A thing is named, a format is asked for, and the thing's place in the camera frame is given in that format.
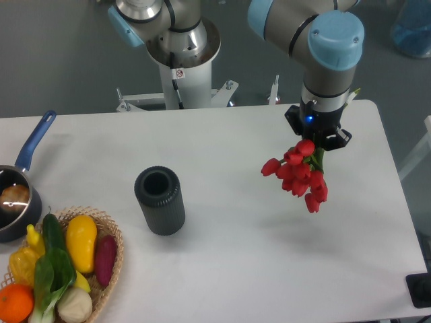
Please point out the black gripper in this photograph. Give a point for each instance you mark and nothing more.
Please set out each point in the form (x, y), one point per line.
(322, 128)

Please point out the red tulip bouquet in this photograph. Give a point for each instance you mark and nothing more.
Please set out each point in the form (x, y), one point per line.
(301, 173)

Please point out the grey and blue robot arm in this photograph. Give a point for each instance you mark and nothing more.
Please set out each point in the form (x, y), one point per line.
(323, 36)

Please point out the blue translucent container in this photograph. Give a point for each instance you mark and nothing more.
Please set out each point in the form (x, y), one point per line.
(411, 31)

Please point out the dark grey ribbed vase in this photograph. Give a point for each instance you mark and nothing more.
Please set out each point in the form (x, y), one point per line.
(159, 195)

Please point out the black device at table edge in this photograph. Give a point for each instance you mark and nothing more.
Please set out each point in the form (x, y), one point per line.
(419, 289)

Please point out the woven wicker basket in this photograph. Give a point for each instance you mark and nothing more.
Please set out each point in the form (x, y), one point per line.
(105, 226)

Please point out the purple sweet potato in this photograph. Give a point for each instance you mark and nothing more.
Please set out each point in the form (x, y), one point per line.
(106, 253)

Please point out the yellow squash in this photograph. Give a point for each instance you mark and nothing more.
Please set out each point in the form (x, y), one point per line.
(81, 237)

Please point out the dark green cucumber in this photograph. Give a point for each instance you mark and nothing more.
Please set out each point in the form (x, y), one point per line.
(52, 233)

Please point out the yellow banana under vegetables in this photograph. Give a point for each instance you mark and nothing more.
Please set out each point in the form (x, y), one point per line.
(81, 282)

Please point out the green bok choy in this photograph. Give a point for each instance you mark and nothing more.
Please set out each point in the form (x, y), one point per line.
(54, 274)

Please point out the small yellow pepper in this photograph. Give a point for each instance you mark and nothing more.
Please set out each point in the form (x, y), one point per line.
(35, 240)

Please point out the beige garlic bulb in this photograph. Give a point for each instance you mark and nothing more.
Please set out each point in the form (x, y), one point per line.
(75, 305)

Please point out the brown patty in saucepan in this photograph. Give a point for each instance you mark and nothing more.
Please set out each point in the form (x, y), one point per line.
(15, 198)

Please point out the yellow bell pepper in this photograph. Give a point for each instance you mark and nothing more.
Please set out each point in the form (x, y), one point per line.
(22, 265)

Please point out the orange fruit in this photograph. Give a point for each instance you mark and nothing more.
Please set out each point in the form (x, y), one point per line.
(17, 302)

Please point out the white frame at right edge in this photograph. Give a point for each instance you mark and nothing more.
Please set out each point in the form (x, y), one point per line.
(417, 154)

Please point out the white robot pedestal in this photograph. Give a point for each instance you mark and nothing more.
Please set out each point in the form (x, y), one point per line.
(184, 60)

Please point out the blue handled saucepan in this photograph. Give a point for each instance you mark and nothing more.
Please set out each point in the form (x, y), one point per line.
(13, 225)

